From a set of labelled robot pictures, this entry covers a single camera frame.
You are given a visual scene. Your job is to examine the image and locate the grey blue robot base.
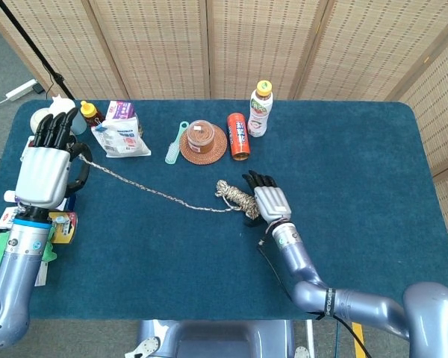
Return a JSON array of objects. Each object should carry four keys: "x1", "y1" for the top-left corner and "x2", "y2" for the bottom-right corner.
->
[{"x1": 136, "y1": 319, "x2": 296, "y2": 358}]

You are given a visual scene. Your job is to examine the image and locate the blue carpet table mat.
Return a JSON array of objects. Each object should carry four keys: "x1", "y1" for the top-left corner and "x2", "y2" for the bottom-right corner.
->
[{"x1": 0, "y1": 98, "x2": 448, "y2": 321}]

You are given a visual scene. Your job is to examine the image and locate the black tripod pole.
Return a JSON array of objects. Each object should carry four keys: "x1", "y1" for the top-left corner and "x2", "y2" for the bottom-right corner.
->
[{"x1": 0, "y1": 0, "x2": 75, "y2": 101}]

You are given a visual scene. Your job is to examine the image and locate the toothpaste tube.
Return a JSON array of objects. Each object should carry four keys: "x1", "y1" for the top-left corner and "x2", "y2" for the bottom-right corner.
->
[{"x1": 3, "y1": 189, "x2": 78, "y2": 212}]

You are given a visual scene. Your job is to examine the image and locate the purple white package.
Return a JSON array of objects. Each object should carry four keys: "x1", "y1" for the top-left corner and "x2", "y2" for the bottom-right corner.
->
[{"x1": 105, "y1": 100, "x2": 136, "y2": 121}]

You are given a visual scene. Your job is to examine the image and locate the green cloth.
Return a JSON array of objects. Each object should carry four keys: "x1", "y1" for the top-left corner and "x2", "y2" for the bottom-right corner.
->
[{"x1": 0, "y1": 223, "x2": 57, "y2": 269}]

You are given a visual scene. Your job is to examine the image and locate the orange drink can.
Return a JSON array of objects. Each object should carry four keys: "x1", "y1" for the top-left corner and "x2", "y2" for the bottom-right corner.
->
[{"x1": 226, "y1": 113, "x2": 252, "y2": 162}]

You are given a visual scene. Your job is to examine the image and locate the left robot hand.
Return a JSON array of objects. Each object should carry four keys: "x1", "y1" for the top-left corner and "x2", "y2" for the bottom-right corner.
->
[{"x1": 13, "y1": 107, "x2": 93, "y2": 210}]

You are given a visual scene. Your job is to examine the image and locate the yellow red blister pack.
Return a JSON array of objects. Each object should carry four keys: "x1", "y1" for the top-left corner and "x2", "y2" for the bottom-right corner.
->
[{"x1": 48, "y1": 210, "x2": 78, "y2": 245}]

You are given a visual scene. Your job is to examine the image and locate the white metal post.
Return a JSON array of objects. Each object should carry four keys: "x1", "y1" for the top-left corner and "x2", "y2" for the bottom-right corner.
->
[{"x1": 305, "y1": 319, "x2": 315, "y2": 358}]

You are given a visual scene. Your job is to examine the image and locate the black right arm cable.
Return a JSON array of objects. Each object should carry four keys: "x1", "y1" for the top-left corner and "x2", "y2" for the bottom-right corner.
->
[{"x1": 257, "y1": 238, "x2": 373, "y2": 358}]

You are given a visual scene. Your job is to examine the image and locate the white round bowl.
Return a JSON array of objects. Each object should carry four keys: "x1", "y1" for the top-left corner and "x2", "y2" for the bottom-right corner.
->
[{"x1": 30, "y1": 107, "x2": 48, "y2": 132}]

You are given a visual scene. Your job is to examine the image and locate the white pouch blue print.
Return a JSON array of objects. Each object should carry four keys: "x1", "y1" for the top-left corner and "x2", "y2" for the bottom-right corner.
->
[{"x1": 90, "y1": 116, "x2": 152, "y2": 159}]

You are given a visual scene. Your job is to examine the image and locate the blue white milk carton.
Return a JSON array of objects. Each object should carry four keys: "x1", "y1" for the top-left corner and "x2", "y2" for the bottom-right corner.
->
[{"x1": 0, "y1": 207, "x2": 20, "y2": 229}]

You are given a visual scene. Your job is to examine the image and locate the clear jar brown contents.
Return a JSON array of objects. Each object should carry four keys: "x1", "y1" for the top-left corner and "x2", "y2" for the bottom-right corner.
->
[{"x1": 187, "y1": 119, "x2": 215, "y2": 154}]

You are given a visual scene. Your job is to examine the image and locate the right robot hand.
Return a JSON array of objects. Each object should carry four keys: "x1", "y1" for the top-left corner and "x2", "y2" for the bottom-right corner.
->
[{"x1": 240, "y1": 170, "x2": 293, "y2": 227}]

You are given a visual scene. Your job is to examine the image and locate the peach drink bottle yellow cap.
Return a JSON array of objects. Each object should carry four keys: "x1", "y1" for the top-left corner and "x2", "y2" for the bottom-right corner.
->
[{"x1": 246, "y1": 80, "x2": 274, "y2": 138}]

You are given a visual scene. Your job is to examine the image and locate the honey bottle yellow cap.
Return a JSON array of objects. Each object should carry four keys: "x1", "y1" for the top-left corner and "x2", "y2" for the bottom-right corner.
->
[{"x1": 79, "y1": 100, "x2": 106, "y2": 130}]

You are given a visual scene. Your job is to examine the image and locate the mint green scrub brush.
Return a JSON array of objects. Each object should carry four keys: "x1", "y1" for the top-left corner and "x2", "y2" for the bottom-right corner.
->
[{"x1": 164, "y1": 121, "x2": 190, "y2": 166}]

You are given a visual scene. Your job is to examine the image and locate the round woven rattan coaster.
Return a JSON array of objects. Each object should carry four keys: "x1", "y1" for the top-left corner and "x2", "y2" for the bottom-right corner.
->
[{"x1": 178, "y1": 122, "x2": 228, "y2": 166}]

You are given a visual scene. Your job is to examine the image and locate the white jug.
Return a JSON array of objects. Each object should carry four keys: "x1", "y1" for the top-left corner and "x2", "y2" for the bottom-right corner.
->
[{"x1": 48, "y1": 95, "x2": 87, "y2": 136}]

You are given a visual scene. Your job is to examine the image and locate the white power strip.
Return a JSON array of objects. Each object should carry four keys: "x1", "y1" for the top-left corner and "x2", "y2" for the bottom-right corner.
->
[{"x1": 5, "y1": 78, "x2": 38, "y2": 102}]

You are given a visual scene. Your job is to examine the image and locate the braided white speckled rope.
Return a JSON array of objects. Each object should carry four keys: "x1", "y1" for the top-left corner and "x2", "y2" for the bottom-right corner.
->
[{"x1": 77, "y1": 153, "x2": 262, "y2": 220}]

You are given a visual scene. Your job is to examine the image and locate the small white purple box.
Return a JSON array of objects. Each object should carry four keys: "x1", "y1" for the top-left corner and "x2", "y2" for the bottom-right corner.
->
[{"x1": 34, "y1": 260, "x2": 49, "y2": 287}]

